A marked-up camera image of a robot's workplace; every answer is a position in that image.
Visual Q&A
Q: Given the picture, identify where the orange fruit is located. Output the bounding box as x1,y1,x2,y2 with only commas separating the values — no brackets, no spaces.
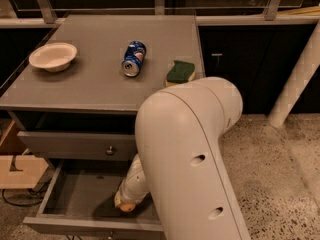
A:
119,203,136,213

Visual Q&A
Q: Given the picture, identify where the blue soda can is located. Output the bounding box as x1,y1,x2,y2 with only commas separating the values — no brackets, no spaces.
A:
122,41,147,77

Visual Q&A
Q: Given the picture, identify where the grey open middle drawer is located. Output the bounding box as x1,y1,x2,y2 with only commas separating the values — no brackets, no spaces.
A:
24,160,166,240

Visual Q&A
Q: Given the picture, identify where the grey top drawer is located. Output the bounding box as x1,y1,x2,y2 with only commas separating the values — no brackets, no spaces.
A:
18,131,137,161

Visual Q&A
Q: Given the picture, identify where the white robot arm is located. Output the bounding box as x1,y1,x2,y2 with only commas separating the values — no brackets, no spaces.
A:
114,77,251,240

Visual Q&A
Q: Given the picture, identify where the metal glass railing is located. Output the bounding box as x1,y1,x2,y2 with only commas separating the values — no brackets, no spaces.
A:
0,0,320,28

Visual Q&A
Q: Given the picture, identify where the white bowl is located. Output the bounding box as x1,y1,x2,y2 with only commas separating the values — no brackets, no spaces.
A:
29,43,77,72

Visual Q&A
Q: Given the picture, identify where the black low cabinet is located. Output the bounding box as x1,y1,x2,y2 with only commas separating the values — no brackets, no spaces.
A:
199,24,315,114

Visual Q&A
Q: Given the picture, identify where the white gripper with vents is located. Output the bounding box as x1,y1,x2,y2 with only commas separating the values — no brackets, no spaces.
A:
114,182,149,208

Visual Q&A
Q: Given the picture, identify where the light wooden box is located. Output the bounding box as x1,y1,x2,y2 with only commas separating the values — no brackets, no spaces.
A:
0,121,51,189

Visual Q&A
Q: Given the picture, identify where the green yellow sponge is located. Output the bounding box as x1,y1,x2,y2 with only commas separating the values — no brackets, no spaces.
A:
165,60,195,87

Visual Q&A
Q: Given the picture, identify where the black cable on floor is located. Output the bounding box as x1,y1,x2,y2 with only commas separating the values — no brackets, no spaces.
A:
1,180,51,208

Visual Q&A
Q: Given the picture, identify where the grey drawer cabinet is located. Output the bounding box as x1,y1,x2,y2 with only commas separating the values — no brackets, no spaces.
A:
0,14,206,185

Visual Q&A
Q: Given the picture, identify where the white diagonal pole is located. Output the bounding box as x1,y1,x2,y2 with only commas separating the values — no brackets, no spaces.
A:
268,22,320,128

